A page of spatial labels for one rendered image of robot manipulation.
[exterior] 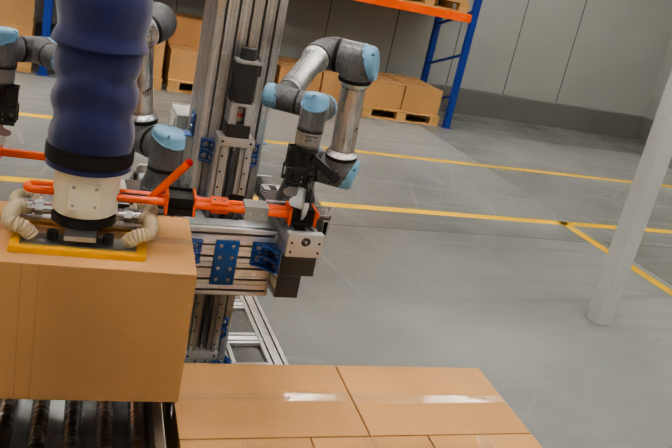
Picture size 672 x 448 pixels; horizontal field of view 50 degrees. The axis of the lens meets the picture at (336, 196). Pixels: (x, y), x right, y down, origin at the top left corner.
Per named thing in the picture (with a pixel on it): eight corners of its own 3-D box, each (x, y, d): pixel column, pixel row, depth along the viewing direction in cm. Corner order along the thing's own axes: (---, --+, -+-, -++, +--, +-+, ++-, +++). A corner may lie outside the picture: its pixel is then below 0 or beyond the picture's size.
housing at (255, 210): (243, 221, 206) (245, 206, 204) (240, 212, 212) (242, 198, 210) (267, 223, 208) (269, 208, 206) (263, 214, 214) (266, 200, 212)
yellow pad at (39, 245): (6, 252, 181) (7, 234, 180) (13, 236, 190) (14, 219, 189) (145, 263, 191) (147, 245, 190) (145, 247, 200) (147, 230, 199)
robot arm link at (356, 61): (320, 174, 273) (344, 33, 248) (358, 184, 271) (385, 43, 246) (311, 187, 263) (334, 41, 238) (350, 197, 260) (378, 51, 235)
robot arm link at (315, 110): (334, 94, 206) (327, 98, 198) (326, 131, 209) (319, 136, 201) (308, 88, 207) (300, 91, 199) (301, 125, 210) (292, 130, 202)
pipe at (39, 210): (8, 236, 182) (9, 215, 180) (23, 200, 205) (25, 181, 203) (146, 247, 192) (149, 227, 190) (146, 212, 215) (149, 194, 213)
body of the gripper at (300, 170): (280, 179, 212) (287, 140, 209) (308, 182, 215) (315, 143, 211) (284, 187, 205) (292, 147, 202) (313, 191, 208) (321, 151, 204)
